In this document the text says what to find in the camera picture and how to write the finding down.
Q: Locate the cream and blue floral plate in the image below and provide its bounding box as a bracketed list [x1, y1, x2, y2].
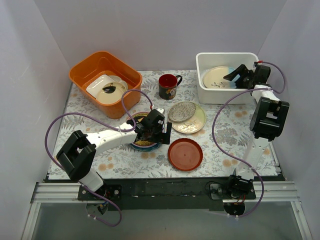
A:
[210, 66, 236, 89]

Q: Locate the red-brown plastic plate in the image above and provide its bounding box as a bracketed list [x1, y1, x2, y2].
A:
[167, 138, 203, 172]

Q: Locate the white deep scalloped plate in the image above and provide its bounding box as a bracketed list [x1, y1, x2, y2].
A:
[202, 69, 214, 89]

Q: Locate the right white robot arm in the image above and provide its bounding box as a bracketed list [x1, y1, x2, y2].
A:
[223, 61, 290, 199]

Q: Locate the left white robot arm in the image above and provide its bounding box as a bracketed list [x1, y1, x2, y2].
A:
[56, 108, 172, 200]

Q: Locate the white plastic bin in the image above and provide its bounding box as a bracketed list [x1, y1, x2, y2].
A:
[195, 52, 259, 104]

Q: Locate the cream floral plate in bin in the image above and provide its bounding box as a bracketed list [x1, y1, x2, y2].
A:
[109, 75, 129, 93]

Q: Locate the orange plastic bin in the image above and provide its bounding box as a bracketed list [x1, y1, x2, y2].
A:
[68, 50, 143, 120]

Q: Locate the speckled grey stoneware plate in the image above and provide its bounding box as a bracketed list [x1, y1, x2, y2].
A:
[168, 101, 196, 123]

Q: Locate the woven bamboo tray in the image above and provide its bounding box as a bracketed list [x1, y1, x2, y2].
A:
[133, 112, 155, 148]

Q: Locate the pink plate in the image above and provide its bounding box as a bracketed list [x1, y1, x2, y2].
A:
[130, 112, 161, 152]

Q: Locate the dark teal scalloped plate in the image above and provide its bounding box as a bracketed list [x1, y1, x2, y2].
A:
[127, 111, 163, 153]

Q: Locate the cream and green floral plate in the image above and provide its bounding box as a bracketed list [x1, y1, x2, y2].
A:
[169, 102, 206, 134]

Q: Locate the black and red mug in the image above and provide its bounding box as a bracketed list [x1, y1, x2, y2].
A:
[158, 74, 183, 100]

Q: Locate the floral patterned table mat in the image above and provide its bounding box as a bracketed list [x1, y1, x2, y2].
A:
[48, 69, 278, 180]

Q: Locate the cream plate with black motif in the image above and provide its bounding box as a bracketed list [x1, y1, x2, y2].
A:
[96, 82, 127, 105]

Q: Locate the white square dish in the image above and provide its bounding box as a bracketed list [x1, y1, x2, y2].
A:
[86, 74, 114, 99]

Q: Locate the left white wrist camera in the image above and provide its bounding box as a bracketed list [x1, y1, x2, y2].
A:
[155, 108, 165, 119]

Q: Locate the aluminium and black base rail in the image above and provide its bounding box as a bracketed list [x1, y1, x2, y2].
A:
[22, 177, 312, 240]

